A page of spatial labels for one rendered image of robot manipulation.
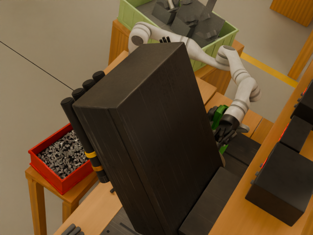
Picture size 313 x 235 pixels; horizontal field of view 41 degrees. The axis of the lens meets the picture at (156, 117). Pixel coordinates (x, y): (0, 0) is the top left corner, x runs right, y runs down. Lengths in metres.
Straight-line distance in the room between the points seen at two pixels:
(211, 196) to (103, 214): 0.49
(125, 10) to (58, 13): 1.52
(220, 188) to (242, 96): 0.42
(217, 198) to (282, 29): 3.29
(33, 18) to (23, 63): 0.58
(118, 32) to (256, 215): 1.87
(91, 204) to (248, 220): 0.82
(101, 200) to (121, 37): 1.28
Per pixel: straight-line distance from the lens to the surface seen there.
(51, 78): 3.43
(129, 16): 2.62
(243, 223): 1.06
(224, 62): 1.99
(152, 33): 2.06
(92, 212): 1.72
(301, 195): 1.07
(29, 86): 3.37
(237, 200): 1.08
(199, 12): 2.59
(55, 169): 1.84
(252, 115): 2.23
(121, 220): 1.71
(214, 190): 1.44
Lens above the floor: 2.42
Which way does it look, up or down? 48 degrees down
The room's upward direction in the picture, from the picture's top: 14 degrees clockwise
